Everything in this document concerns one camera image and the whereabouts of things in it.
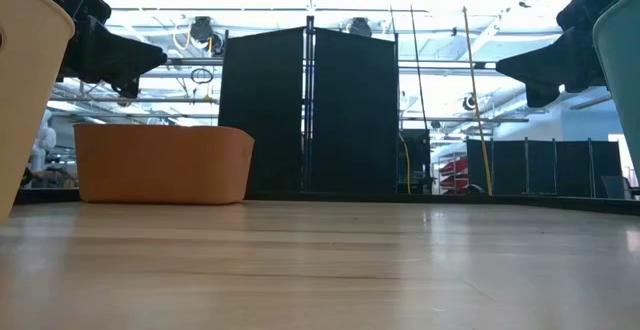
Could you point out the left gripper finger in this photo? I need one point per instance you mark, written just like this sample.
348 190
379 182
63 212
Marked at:
110 55

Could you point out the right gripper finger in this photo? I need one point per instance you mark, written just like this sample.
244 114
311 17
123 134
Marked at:
560 62

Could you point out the teal plastic bin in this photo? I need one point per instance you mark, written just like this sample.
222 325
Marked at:
625 70

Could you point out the yellow plastic bin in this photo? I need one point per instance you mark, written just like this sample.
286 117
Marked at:
30 95

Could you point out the black room divider screens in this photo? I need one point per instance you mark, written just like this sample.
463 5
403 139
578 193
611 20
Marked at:
545 167

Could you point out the white robot figure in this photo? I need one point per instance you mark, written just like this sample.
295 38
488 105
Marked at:
44 140

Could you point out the orange plastic bin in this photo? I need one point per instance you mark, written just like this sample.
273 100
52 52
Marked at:
165 165

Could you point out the red shelf rack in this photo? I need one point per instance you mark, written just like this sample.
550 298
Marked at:
455 170

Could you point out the black folding partition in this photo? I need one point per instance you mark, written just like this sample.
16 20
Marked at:
265 120

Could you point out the black cabinet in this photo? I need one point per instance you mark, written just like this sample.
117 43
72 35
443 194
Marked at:
417 160

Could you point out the black aluminium table frame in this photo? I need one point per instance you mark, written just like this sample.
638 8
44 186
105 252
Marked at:
50 196

